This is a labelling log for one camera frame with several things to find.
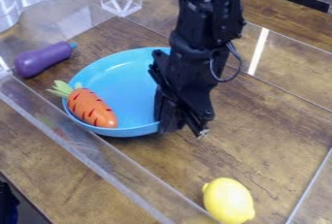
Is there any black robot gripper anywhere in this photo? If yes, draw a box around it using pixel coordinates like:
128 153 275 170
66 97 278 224
148 33 228 139

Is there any blue plastic plate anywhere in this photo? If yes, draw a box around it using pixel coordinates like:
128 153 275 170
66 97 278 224
61 48 159 138

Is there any orange toy carrot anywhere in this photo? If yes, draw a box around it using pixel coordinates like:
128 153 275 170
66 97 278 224
48 80 117 128

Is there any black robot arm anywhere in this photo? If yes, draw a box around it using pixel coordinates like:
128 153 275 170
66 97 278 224
148 0 246 137

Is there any yellow toy lemon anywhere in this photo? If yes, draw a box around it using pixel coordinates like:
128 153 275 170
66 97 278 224
202 177 255 224

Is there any purple toy eggplant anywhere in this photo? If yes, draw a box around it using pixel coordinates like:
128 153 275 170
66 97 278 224
14 42 77 78

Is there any clear acrylic enclosure wall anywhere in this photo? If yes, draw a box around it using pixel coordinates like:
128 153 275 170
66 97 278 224
0 0 332 224

